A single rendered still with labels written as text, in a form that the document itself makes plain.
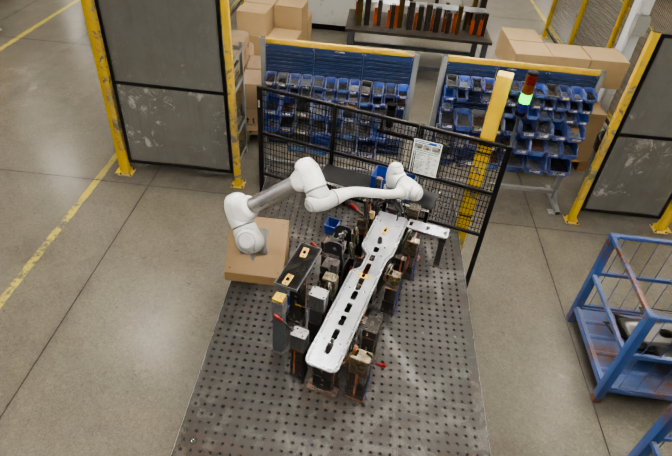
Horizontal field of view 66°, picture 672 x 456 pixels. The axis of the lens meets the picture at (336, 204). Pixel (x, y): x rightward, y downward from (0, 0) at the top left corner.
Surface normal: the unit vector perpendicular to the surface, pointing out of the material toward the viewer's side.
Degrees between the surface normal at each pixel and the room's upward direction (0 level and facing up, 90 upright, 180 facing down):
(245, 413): 0
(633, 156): 90
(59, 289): 0
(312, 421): 0
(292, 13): 90
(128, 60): 91
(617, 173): 91
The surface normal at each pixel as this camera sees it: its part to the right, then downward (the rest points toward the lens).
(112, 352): 0.07, -0.78
